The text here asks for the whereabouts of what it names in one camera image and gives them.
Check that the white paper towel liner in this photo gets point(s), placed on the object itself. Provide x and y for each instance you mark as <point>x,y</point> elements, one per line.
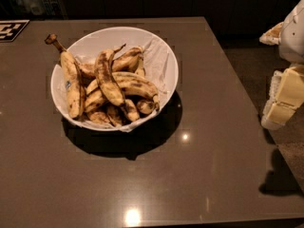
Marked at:
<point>161,68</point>

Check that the white bowl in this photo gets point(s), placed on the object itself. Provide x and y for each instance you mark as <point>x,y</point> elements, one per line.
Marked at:
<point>86,49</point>

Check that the long banana with sticker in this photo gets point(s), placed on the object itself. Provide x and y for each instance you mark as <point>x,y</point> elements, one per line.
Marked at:
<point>75,91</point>

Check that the short banana bottom left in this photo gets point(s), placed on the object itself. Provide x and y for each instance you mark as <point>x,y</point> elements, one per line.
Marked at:
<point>98,117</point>

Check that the short banana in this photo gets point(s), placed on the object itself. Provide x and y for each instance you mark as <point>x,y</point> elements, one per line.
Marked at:
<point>130,110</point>
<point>114,115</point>
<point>98,117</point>

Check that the curved banana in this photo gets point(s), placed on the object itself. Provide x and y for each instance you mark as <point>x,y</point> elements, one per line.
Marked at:
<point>94,100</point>
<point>132,84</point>

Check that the small banana stub right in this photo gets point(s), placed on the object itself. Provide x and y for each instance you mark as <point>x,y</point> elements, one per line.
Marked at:
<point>145,107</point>

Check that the short banana bottom middle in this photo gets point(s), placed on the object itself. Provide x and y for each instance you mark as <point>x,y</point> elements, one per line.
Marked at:
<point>130,110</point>

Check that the spotted banana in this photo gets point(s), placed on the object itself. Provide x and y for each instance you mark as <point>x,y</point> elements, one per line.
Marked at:
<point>105,80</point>

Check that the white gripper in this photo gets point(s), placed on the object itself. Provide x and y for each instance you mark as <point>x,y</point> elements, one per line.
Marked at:
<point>293,35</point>

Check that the curved banana right side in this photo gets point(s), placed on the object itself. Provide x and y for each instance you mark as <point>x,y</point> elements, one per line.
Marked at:
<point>132,84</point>

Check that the lower curved banana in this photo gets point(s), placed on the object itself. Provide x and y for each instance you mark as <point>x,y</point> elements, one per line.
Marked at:
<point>94,100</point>

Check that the black white fiducial marker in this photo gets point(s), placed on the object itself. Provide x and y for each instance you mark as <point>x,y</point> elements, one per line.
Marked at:
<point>10,29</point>

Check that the short banana bottom centre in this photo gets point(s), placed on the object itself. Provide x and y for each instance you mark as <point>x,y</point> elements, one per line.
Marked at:
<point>114,115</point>

